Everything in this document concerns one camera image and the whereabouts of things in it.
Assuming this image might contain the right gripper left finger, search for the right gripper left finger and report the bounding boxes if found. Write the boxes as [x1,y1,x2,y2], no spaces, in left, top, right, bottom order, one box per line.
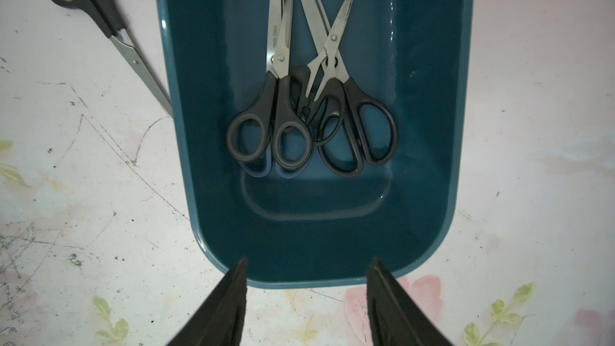
[168,257,248,346]

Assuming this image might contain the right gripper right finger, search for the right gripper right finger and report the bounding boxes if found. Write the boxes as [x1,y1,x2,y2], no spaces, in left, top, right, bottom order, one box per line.
[366,258,452,346]

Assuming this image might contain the small black-handled scissors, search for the small black-handled scissors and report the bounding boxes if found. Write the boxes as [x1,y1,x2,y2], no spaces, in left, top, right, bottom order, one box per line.
[226,0,313,171]

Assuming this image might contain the blue-handled scissors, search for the blue-handled scissors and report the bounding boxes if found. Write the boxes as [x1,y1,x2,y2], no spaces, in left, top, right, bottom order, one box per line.
[240,156,308,179]

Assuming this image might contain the large all-black scissors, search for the large all-black scissors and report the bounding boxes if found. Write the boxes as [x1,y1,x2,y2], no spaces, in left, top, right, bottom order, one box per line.
[296,0,354,147]

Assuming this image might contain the teal plastic storage box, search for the teal plastic storage box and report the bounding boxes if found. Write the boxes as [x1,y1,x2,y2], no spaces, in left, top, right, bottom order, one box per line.
[157,0,473,288]

